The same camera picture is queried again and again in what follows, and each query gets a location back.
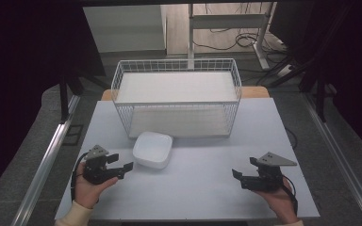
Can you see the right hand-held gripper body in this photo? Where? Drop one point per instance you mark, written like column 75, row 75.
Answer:
column 265, row 180

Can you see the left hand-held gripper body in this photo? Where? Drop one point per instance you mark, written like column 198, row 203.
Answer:
column 95, row 171

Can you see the white square bowl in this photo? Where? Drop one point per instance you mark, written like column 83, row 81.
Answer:
column 153, row 150

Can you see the person's left hand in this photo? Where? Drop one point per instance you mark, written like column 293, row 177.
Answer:
column 88, row 191

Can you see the person's right hand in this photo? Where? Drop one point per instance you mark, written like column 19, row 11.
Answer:
column 279, row 201

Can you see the dark floor grate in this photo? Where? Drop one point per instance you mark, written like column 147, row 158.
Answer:
column 73, row 135

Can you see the black metal stand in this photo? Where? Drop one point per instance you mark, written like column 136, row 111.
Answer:
column 320, row 100
column 64, row 100

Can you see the white power strip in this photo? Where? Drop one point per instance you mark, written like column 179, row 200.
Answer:
column 284, row 71

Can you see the white cabinet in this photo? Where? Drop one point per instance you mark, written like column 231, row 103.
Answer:
column 124, row 28

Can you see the aluminium rail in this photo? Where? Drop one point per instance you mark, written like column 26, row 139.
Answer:
column 339, row 157
column 44, row 163

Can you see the white desk frame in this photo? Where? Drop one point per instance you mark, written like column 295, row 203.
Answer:
column 229, row 21

